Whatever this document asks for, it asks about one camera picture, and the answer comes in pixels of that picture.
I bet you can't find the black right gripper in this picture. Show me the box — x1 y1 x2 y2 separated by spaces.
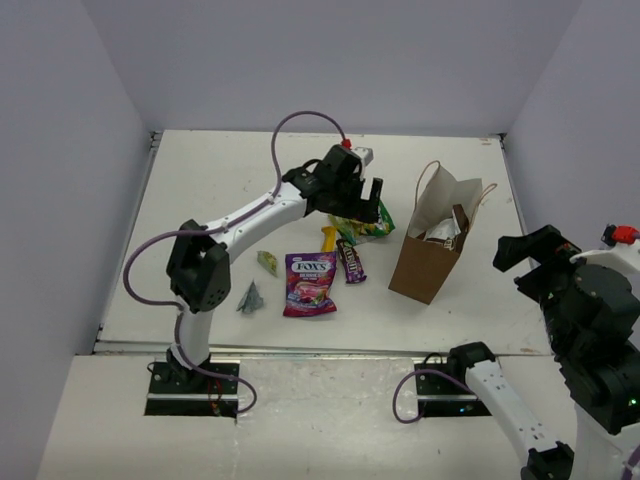
495 223 590 355

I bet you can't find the green Fox's candy bag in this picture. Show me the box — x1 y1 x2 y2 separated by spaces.
328 201 395 245

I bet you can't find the yellow snack bar wrapper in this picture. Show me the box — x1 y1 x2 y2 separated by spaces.
321 225 337 253

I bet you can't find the brown paper bag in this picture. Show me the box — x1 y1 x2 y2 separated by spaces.
389 160 497 305

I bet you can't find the brown kettle chips bag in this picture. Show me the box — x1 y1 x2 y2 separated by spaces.
422 204 470 252

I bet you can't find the purple Fox's berries bag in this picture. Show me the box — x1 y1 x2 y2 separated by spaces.
283 252 337 318

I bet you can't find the light green triangular packet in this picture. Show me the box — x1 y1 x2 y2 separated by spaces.
257 251 277 277

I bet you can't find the grey snack packet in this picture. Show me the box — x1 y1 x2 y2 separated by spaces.
236 281 264 315

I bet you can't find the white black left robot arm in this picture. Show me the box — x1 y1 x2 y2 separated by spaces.
167 144 383 393

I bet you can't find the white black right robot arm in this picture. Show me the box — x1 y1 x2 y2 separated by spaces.
445 224 639 479

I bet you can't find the purple m&m's packet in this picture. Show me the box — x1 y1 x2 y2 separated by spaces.
336 240 367 285

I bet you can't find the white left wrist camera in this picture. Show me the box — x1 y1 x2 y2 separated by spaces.
340 139 374 177

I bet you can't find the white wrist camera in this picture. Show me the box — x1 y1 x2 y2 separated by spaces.
340 139 374 177
570 224 639 275

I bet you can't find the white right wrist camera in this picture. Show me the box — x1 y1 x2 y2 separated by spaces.
570 224 639 275

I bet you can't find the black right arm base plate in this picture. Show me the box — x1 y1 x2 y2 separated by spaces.
415 374 491 418

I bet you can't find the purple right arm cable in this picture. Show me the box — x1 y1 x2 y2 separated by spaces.
391 368 474 425

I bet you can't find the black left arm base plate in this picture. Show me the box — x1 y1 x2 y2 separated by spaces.
144 361 239 419

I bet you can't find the aluminium table edge rail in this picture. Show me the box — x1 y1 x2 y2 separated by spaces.
94 340 551 357

